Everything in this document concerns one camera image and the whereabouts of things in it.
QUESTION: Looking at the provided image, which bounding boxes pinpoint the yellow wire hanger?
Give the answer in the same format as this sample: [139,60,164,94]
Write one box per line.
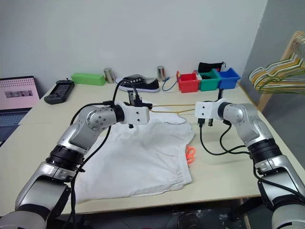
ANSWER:
[252,57,305,88]
[149,103,198,125]

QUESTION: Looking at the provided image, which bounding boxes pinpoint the bunch of clothes hangers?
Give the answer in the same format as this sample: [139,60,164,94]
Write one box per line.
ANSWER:
[249,51,305,86]

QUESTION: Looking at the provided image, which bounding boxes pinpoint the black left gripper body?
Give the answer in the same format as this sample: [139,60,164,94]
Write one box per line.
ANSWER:
[133,96,153,111]

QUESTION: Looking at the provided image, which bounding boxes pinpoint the blue cable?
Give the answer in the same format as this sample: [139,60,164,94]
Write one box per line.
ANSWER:
[162,76,179,92]

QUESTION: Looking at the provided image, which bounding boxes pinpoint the silver metal can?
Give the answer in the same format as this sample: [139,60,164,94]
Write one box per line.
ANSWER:
[103,67,115,84]
[156,65,166,82]

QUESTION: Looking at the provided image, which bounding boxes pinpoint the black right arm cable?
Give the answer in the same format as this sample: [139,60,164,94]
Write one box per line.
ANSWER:
[198,118,253,157]

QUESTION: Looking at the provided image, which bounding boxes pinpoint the dark round object under table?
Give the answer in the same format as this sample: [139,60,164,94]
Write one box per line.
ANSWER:
[175,209,204,229]

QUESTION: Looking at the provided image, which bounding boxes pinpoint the green plastic box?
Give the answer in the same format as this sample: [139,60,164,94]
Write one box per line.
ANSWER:
[71,72,106,86]

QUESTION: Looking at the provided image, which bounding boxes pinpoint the black cloth pouch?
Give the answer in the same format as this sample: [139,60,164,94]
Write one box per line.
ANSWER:
[197,62,226,73]

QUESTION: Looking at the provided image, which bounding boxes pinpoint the green wire hanger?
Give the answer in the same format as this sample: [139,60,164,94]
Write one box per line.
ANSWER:
[258,76,305,94]

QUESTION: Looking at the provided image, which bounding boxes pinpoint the open laptop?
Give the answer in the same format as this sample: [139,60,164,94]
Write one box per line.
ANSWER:
[0,75,41,146]

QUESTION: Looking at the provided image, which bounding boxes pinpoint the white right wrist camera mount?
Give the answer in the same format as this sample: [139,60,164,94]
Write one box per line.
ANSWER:
[194,98,230,120]

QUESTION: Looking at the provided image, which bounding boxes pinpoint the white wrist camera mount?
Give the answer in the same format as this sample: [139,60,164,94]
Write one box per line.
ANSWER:
[122,101,151,125]
[194,98,230,120]

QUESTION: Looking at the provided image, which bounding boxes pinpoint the blue plastic bin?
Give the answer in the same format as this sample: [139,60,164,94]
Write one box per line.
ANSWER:
[217,67,242,90]

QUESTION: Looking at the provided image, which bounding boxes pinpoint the white shorts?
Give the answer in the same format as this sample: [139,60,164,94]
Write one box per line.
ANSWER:
[75,111,196,205]

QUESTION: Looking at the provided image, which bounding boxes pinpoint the black table leg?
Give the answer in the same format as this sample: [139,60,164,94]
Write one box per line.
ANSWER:
[227,197,264,221]

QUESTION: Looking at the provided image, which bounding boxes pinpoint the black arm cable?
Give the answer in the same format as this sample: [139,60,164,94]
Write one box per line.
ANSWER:
[68,80,143,229]
[198,118,253,157]

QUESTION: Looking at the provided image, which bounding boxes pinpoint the green plastic bin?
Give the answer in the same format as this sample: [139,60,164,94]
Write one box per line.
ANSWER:
[197,69,221,92]

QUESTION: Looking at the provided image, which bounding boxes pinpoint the black handheld controller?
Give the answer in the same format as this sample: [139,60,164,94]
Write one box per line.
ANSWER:
[43,79,75,105]

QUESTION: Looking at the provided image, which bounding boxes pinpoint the black canvas sneaker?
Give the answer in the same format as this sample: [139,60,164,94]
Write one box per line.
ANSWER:
[114,74,161,94]

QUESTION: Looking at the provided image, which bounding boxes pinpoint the red plastic bin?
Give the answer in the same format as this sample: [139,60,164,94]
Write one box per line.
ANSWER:
[177,73,201,94]

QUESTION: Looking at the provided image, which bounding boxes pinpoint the wooden hanger rack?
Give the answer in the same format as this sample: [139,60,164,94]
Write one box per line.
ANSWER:
[258,31,305,113]

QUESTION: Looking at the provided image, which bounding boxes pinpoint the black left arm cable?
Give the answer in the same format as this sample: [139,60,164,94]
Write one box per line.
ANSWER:
[68,80,143,229]

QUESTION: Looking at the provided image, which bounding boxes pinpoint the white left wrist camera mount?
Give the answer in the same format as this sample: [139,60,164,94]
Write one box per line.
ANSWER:
[122,101,151,125]

